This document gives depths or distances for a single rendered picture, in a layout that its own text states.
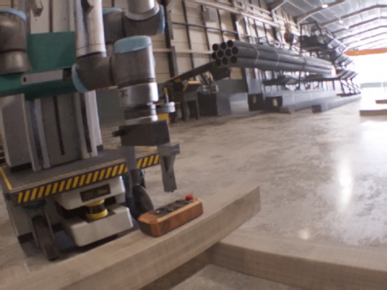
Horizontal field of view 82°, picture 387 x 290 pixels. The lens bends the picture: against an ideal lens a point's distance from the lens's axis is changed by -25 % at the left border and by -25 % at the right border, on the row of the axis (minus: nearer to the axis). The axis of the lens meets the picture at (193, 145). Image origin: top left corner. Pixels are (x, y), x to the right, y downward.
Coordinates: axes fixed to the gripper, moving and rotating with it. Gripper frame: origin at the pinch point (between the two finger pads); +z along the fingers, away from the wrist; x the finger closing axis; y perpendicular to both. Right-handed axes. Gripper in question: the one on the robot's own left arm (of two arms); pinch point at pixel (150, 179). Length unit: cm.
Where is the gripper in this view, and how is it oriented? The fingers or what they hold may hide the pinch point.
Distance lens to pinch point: 68.2
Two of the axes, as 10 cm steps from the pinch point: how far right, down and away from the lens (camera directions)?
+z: 1.4, 9.8, 1.5
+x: 7.3, 0.0, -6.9
